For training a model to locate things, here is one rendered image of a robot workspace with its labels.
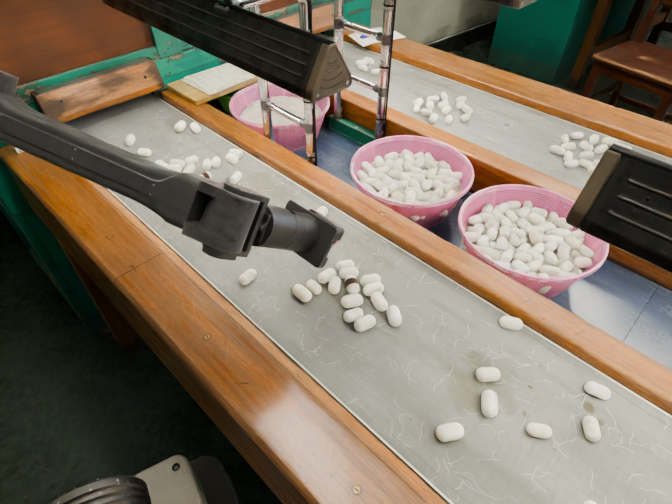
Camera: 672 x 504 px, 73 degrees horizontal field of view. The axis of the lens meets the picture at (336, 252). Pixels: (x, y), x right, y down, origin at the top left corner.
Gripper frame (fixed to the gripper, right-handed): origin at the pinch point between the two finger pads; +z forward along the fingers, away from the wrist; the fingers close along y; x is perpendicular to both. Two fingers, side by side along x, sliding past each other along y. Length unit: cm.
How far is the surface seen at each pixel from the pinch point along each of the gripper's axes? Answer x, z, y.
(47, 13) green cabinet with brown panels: -11, -15, 84
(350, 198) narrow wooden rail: -5.7, 14.8, 9.8
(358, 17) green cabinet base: -59, 77, 80
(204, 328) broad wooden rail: 19.5, -14.8, 4.6
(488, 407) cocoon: 7.8, -0.6, -33.1
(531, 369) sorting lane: 2.4, 8.9, -34.5
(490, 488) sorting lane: 14.5, -5.3, -38.4
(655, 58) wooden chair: -121, 198, 2
